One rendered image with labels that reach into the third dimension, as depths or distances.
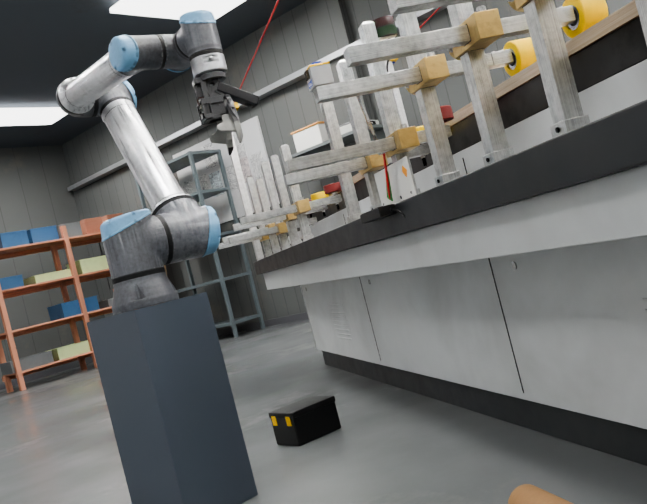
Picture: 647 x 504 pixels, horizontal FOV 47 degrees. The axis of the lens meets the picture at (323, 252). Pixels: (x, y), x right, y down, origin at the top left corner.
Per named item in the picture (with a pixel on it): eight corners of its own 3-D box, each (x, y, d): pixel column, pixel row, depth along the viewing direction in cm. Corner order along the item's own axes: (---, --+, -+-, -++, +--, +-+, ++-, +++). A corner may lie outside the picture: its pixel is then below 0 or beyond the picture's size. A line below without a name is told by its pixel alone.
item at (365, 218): (388, 221, 187) (384, 204, 187) (363, 230, 209) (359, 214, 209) (406, 217, 188) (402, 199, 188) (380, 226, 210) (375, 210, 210)
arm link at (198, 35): (202, 20, 201) (219, 4, 193) (214, 65, 201) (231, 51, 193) (170, 21, 196) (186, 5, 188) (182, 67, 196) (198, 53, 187)
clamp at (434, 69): (427, 80, 159) (421, 57, 159) (405, 97, 172) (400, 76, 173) (453, 75, 161) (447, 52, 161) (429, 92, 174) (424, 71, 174)
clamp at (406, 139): (401, 149, 184) (396, 129, 184) (384, 159, 197) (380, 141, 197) (422, 144, 185) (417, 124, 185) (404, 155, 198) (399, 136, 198)
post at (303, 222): (308, 256, 312) (280, 144, 313) (307, 256, 315) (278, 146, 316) (316, 254, 313) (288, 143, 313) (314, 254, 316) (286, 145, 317)
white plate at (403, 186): (414, 196, 182) (404, 156, 183) (381, 209, 208) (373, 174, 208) (416, 195, 183) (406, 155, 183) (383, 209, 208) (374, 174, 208)
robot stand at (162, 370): (190, 532, 196) (134, 310, 196) (137, 527, 212) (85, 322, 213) (258, 494, 214) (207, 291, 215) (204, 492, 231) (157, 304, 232)
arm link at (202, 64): (220, 62, 200) (227, 49, 190) (225, 79, 200) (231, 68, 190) (188, 67, 197) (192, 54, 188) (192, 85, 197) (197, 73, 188)
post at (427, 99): (453, 217, 166) (399, 8, 167) (447, 218, 170) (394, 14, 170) (467, 213, 167) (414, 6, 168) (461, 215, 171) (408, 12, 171)
